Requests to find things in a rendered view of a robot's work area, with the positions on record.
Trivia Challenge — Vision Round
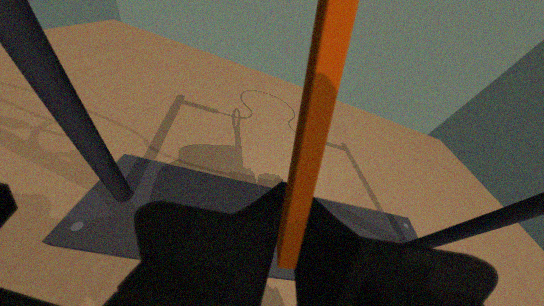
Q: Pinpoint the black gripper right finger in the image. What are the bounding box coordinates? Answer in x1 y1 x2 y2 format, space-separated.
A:
294 197 498 306

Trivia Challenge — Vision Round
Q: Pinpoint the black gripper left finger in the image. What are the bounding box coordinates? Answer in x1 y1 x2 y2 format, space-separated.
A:
134 182 287 306

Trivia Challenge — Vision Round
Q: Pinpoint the orange handle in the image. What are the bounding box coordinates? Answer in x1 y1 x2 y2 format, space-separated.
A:
277 0 359 269

